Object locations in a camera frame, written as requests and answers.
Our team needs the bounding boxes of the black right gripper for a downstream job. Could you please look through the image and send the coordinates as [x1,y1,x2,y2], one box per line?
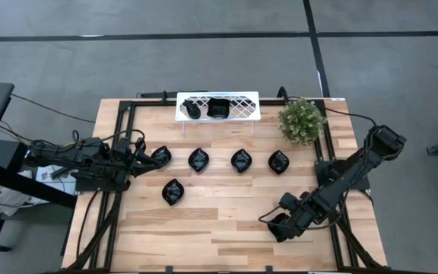
[270,192,321,244]

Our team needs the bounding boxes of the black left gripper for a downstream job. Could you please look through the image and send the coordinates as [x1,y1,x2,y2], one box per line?
[112,146,163,180]

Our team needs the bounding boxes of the black wavy square mini plate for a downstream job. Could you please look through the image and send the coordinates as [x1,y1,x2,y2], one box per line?
[206,97,230,119]
[267,212,297,244]

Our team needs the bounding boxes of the black leaf-shaped mini plate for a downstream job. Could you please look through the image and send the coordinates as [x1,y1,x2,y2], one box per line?
[151,145,173,170]
[187,147,211,173]
[161,178,186,207]
[230,148,253,174]

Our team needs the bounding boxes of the black teardrop mini plate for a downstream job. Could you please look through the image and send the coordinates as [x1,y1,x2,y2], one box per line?
[182,99,202,119]

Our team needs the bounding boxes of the group of black bowls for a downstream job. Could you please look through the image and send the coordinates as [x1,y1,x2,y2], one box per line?
[268,149,290,176]

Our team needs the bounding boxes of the black power strip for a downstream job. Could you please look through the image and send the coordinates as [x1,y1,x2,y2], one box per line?
[137,90,209,99]

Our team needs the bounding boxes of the black hand tool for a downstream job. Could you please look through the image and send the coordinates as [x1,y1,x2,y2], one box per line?
[49,165,80,182]

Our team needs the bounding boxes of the white paper sheet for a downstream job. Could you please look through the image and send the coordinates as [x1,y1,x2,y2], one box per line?
[35,159,78,196]

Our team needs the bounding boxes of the green artificial potted plant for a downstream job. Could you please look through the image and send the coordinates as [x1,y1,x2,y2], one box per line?
[278,97,326,146]

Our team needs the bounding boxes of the white lattice shelf rack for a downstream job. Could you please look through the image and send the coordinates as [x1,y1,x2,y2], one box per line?
[175,91,262,123]

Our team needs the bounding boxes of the black desk beam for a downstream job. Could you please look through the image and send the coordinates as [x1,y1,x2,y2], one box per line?
[0,161,78,211]

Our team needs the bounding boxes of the white bag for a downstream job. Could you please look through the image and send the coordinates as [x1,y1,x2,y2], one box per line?
[0,170,46,219]

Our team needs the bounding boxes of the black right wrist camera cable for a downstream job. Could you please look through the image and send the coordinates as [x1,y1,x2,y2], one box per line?
[258,205,342,232]

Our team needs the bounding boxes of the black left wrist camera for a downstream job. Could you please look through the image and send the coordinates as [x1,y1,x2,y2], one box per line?
[113,136,133,156]

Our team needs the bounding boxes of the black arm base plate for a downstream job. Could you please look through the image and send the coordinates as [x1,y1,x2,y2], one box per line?
[315,159,371,192]
[75,161,131,193]

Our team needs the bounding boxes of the black hanging cable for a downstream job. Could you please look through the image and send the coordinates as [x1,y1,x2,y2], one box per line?
[75,190,99,263]

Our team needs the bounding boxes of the black floor cable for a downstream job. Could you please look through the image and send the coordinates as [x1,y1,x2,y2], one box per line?
[10,94,97,125]

